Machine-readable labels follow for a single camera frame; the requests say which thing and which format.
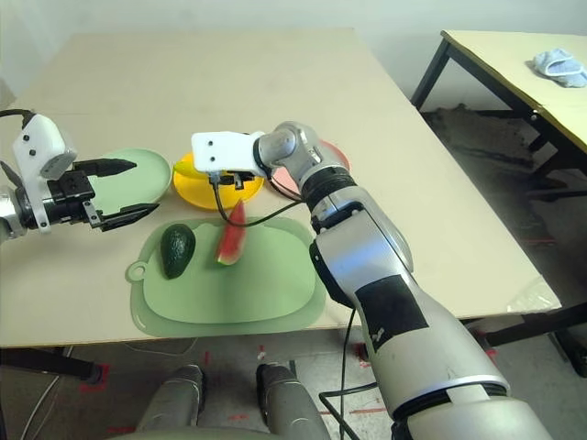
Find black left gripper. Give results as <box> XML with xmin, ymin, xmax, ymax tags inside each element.
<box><xmin>27</xmin><ymin>158</ymin><xmax>161</xmax><ymax>233</ymax></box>

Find dark floor rug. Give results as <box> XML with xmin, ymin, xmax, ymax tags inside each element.
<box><xmin>421</xmin><ymin>104</ymin><xmax>537</xmax><ymax>161</ymax></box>

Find yellow round plate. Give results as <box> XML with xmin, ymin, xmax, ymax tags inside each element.
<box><xmin>172</xmin><ymin>153</ymin><xmax>266</xmax><ymax>211</ymax></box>

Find dark green toy avocado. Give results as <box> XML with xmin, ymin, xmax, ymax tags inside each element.
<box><xmin>160</xmin><ymin>224</ymin><xmax>197</xmax><ymax>281</ymax></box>

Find green silicone cutting board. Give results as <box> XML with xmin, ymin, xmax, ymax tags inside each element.
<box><xmin>125</xmin><ymin>216</ymin><xmax>327</xmax><ymax>339</ymax></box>

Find toy watermelon slice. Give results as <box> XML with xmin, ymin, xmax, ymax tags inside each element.
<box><xmin>215</xmin><ymin>199</ymin><xmax>249</xmax><ymax>267</ymax></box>

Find grey robot leg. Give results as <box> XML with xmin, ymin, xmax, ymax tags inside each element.
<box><xmin>255</xmin><ymin>361</ymin><xmax>329</xmax><ymax>440</ymax></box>
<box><xmin>136</xmin><ymin>364</ymin><xmax>205</xmax><ymax>432</ymax></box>

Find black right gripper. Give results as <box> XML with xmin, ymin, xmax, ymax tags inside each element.
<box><xmin>210</xmin><ymin>169</ymin><xmax>257</xmax><ymax>191</ymax></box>

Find grey robot left leg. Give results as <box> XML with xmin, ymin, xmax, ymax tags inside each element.
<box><xmin>136</xmin><ymin>364</ymin><xmax>205</xmax><ymax>432</ymax></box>

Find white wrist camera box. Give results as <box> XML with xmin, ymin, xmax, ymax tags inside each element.
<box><xmin>191</xmin><ymin>131</ymin><xmax>266</xmax><ymax>178</ymax></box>
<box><xmin>12</xmin><ymin>114</ymin><xmax>78</xmax><ymax>235</ymax></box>

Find grey robot right leg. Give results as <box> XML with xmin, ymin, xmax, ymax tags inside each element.
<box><xmin>255</xmin><ymin>361</ymin><xmax>329</xmax><ymax>440</ymax></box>

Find clear plastic film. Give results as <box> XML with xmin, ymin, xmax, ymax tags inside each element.
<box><xmin>506</xmin><ymin>279</ymin><xmax>563</xmax><ymax>317</ymax></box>

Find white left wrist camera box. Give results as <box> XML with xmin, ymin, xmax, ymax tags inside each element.
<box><xmin>12</xmin><ymin>114</ymin><xmax>78</xmax><ymax>235</ymax></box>

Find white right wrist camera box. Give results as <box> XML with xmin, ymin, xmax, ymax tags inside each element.
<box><xmin>191</xmin><ymin>131</ymin><xmax>266</xmax><ymax>178</ymax></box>

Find pink round plate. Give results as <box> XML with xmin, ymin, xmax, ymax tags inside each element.
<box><xmin>268</xmin><ymin>139</ymin><xmax>352</xmax><ymax>201</ymax></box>

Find light blue cloth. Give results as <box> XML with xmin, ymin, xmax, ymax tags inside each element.
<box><xmin>531</xmin><ymin>47</ymin><xmax>587</xmax><ymax>89</ymax></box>

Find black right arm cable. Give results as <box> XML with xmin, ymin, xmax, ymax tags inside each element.
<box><xmin>208</xmin><ymin>170</ymin><xmax>395</xmax><ymax>440</ymax></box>

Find light green round plate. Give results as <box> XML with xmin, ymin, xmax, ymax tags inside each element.
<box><xmin>86</xmin><ymin>147</ymin><xmax>172</xmax><ymax>216</ymax></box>

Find beige side table black legs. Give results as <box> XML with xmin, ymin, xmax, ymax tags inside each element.
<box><xmin>526</xmin><ymin>91</ymin><xmax>587</xmax><ymax>193</ymax></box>
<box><xmin>410</xmin><ymin>29</ymin><xmax>587</xmax><ymax>111</ymax></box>

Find yellow toy banana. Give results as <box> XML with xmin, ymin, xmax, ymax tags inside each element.
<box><xmin>173</xmin><ymin>155</ymin><xmax>199</xmax><ymax>179</ymax></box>

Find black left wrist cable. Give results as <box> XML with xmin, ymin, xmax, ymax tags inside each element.
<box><xmin>0</xmin><ymin>108</ymin><xmax>36</xmax><ymax>134</ymax></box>

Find pale green robot torso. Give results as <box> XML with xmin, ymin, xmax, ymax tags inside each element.
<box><xmin>107</xmin><ymin>425</ymin><xmax>276</xmax><ymax>440</ymax></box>

